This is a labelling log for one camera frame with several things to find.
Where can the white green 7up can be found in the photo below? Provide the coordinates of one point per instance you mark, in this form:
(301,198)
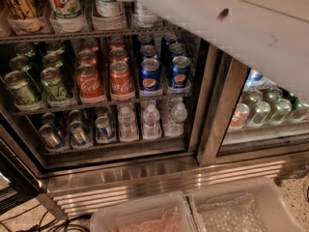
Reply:
(109,8)

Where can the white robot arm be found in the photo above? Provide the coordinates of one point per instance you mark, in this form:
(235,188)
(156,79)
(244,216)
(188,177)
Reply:
(270,36)

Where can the left white 7up can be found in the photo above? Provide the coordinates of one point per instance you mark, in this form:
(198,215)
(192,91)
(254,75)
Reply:
(66,9)

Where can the left white tea can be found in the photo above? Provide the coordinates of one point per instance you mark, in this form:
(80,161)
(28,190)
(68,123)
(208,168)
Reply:
(139,9)

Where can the gold tall can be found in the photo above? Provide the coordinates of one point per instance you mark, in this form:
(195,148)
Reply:
(27,11)

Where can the front right Coca-Cola can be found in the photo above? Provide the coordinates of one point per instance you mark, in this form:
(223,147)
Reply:
(120,78)

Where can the coca-cola can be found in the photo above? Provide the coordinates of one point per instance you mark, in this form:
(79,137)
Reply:
(120,78)
(88,81)

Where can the front left Coca-Cola can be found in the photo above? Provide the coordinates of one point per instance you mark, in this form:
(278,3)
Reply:
(88,81)

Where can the front left Pepsi can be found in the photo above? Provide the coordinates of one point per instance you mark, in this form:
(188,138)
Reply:
(150,75)

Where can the pepsi can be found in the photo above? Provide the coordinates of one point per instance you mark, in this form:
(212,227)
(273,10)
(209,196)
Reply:
(179,72)
(150,75)

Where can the front right green can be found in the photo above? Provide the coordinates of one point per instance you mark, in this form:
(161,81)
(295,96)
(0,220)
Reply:
(55,85)

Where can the front right Pepsi can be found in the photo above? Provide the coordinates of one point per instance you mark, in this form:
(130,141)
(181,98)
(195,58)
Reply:
(179,72)

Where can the front left green can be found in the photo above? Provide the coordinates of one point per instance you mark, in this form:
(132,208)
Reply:
(22,88)

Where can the front middle Red Bull can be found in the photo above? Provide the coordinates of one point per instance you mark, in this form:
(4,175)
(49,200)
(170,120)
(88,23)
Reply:
(78,133)

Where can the front left Red Bull can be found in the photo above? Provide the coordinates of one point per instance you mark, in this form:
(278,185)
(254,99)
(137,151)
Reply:
(51,139)

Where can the left water bottle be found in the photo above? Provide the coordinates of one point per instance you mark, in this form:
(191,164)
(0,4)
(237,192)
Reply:
(127,124)

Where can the water bottle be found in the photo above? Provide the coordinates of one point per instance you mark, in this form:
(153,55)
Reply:
(151,126)
(176,119)
(127,124)

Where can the right water bottle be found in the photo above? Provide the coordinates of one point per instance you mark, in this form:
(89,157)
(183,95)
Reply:
(176,119)

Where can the middle water bottle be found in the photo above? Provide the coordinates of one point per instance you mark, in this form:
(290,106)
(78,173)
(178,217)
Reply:
(151,126)

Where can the left clear plastic bin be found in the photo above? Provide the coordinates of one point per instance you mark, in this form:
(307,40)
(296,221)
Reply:
(167,212)

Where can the clear plastic bin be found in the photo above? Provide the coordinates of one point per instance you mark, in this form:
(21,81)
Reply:
(167,212)
(252,205)

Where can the right clear plastic bin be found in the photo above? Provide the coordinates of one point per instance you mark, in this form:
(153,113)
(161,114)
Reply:
(252,205)

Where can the steel fridge door frame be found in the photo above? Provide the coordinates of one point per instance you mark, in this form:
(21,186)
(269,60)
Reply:
(219,82)

